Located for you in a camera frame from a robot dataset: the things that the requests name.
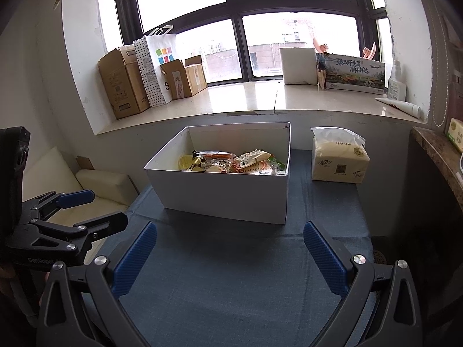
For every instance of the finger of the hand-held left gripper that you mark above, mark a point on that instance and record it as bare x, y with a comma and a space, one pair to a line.
77, 198
105, 224

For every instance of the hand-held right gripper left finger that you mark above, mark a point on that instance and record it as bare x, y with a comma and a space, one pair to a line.
134, 260

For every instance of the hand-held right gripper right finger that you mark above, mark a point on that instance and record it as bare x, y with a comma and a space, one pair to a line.
325, 260

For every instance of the white cardboard box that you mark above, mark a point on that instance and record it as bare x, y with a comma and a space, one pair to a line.
217, 195

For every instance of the pile of snack packets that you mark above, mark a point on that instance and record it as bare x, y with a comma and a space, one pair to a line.
249, 162

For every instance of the cream sofa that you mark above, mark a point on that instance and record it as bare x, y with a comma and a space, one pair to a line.
105, 188

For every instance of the small cardboard piece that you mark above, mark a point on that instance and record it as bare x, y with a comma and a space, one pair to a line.
85, 163

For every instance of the brown woven mat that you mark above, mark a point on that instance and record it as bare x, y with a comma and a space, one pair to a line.
379, 256

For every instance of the blue tablecloth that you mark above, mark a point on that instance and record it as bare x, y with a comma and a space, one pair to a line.
224, 260

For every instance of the tissue pack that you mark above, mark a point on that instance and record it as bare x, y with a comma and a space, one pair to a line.
336, 166

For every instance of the tall brown cardboard box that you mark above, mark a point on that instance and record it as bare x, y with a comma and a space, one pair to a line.
123, 86

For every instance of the polka dot paper bag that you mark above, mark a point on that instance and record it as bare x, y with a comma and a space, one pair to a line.
153, 79

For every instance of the marble counter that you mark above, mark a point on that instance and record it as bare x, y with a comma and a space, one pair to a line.
434, 148

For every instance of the open small cardboard box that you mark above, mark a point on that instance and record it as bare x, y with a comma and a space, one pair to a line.
184, 79

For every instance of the white tube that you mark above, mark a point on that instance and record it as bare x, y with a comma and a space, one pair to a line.
401, 106

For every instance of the stone windowsill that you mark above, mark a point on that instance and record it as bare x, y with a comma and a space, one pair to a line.
253, 97

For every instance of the green and white box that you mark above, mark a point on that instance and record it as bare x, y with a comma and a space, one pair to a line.
455, 133

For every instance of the small figurine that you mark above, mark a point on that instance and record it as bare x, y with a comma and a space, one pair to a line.
321, 76

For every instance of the white plastic bottle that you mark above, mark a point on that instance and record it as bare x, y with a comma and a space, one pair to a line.
396, 88

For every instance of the long printed gift box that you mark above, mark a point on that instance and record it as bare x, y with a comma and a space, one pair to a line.
354, 76

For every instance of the white square box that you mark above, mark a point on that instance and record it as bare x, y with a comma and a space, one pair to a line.
298, 67

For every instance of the pink plastic hand-shaped object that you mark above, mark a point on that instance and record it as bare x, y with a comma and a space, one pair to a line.
369, 52
321, 46

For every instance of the black framed window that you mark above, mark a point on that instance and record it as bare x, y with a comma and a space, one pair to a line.
231, 7

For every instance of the grey stitched panel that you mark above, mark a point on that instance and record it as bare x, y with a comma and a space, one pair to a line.
434, 25

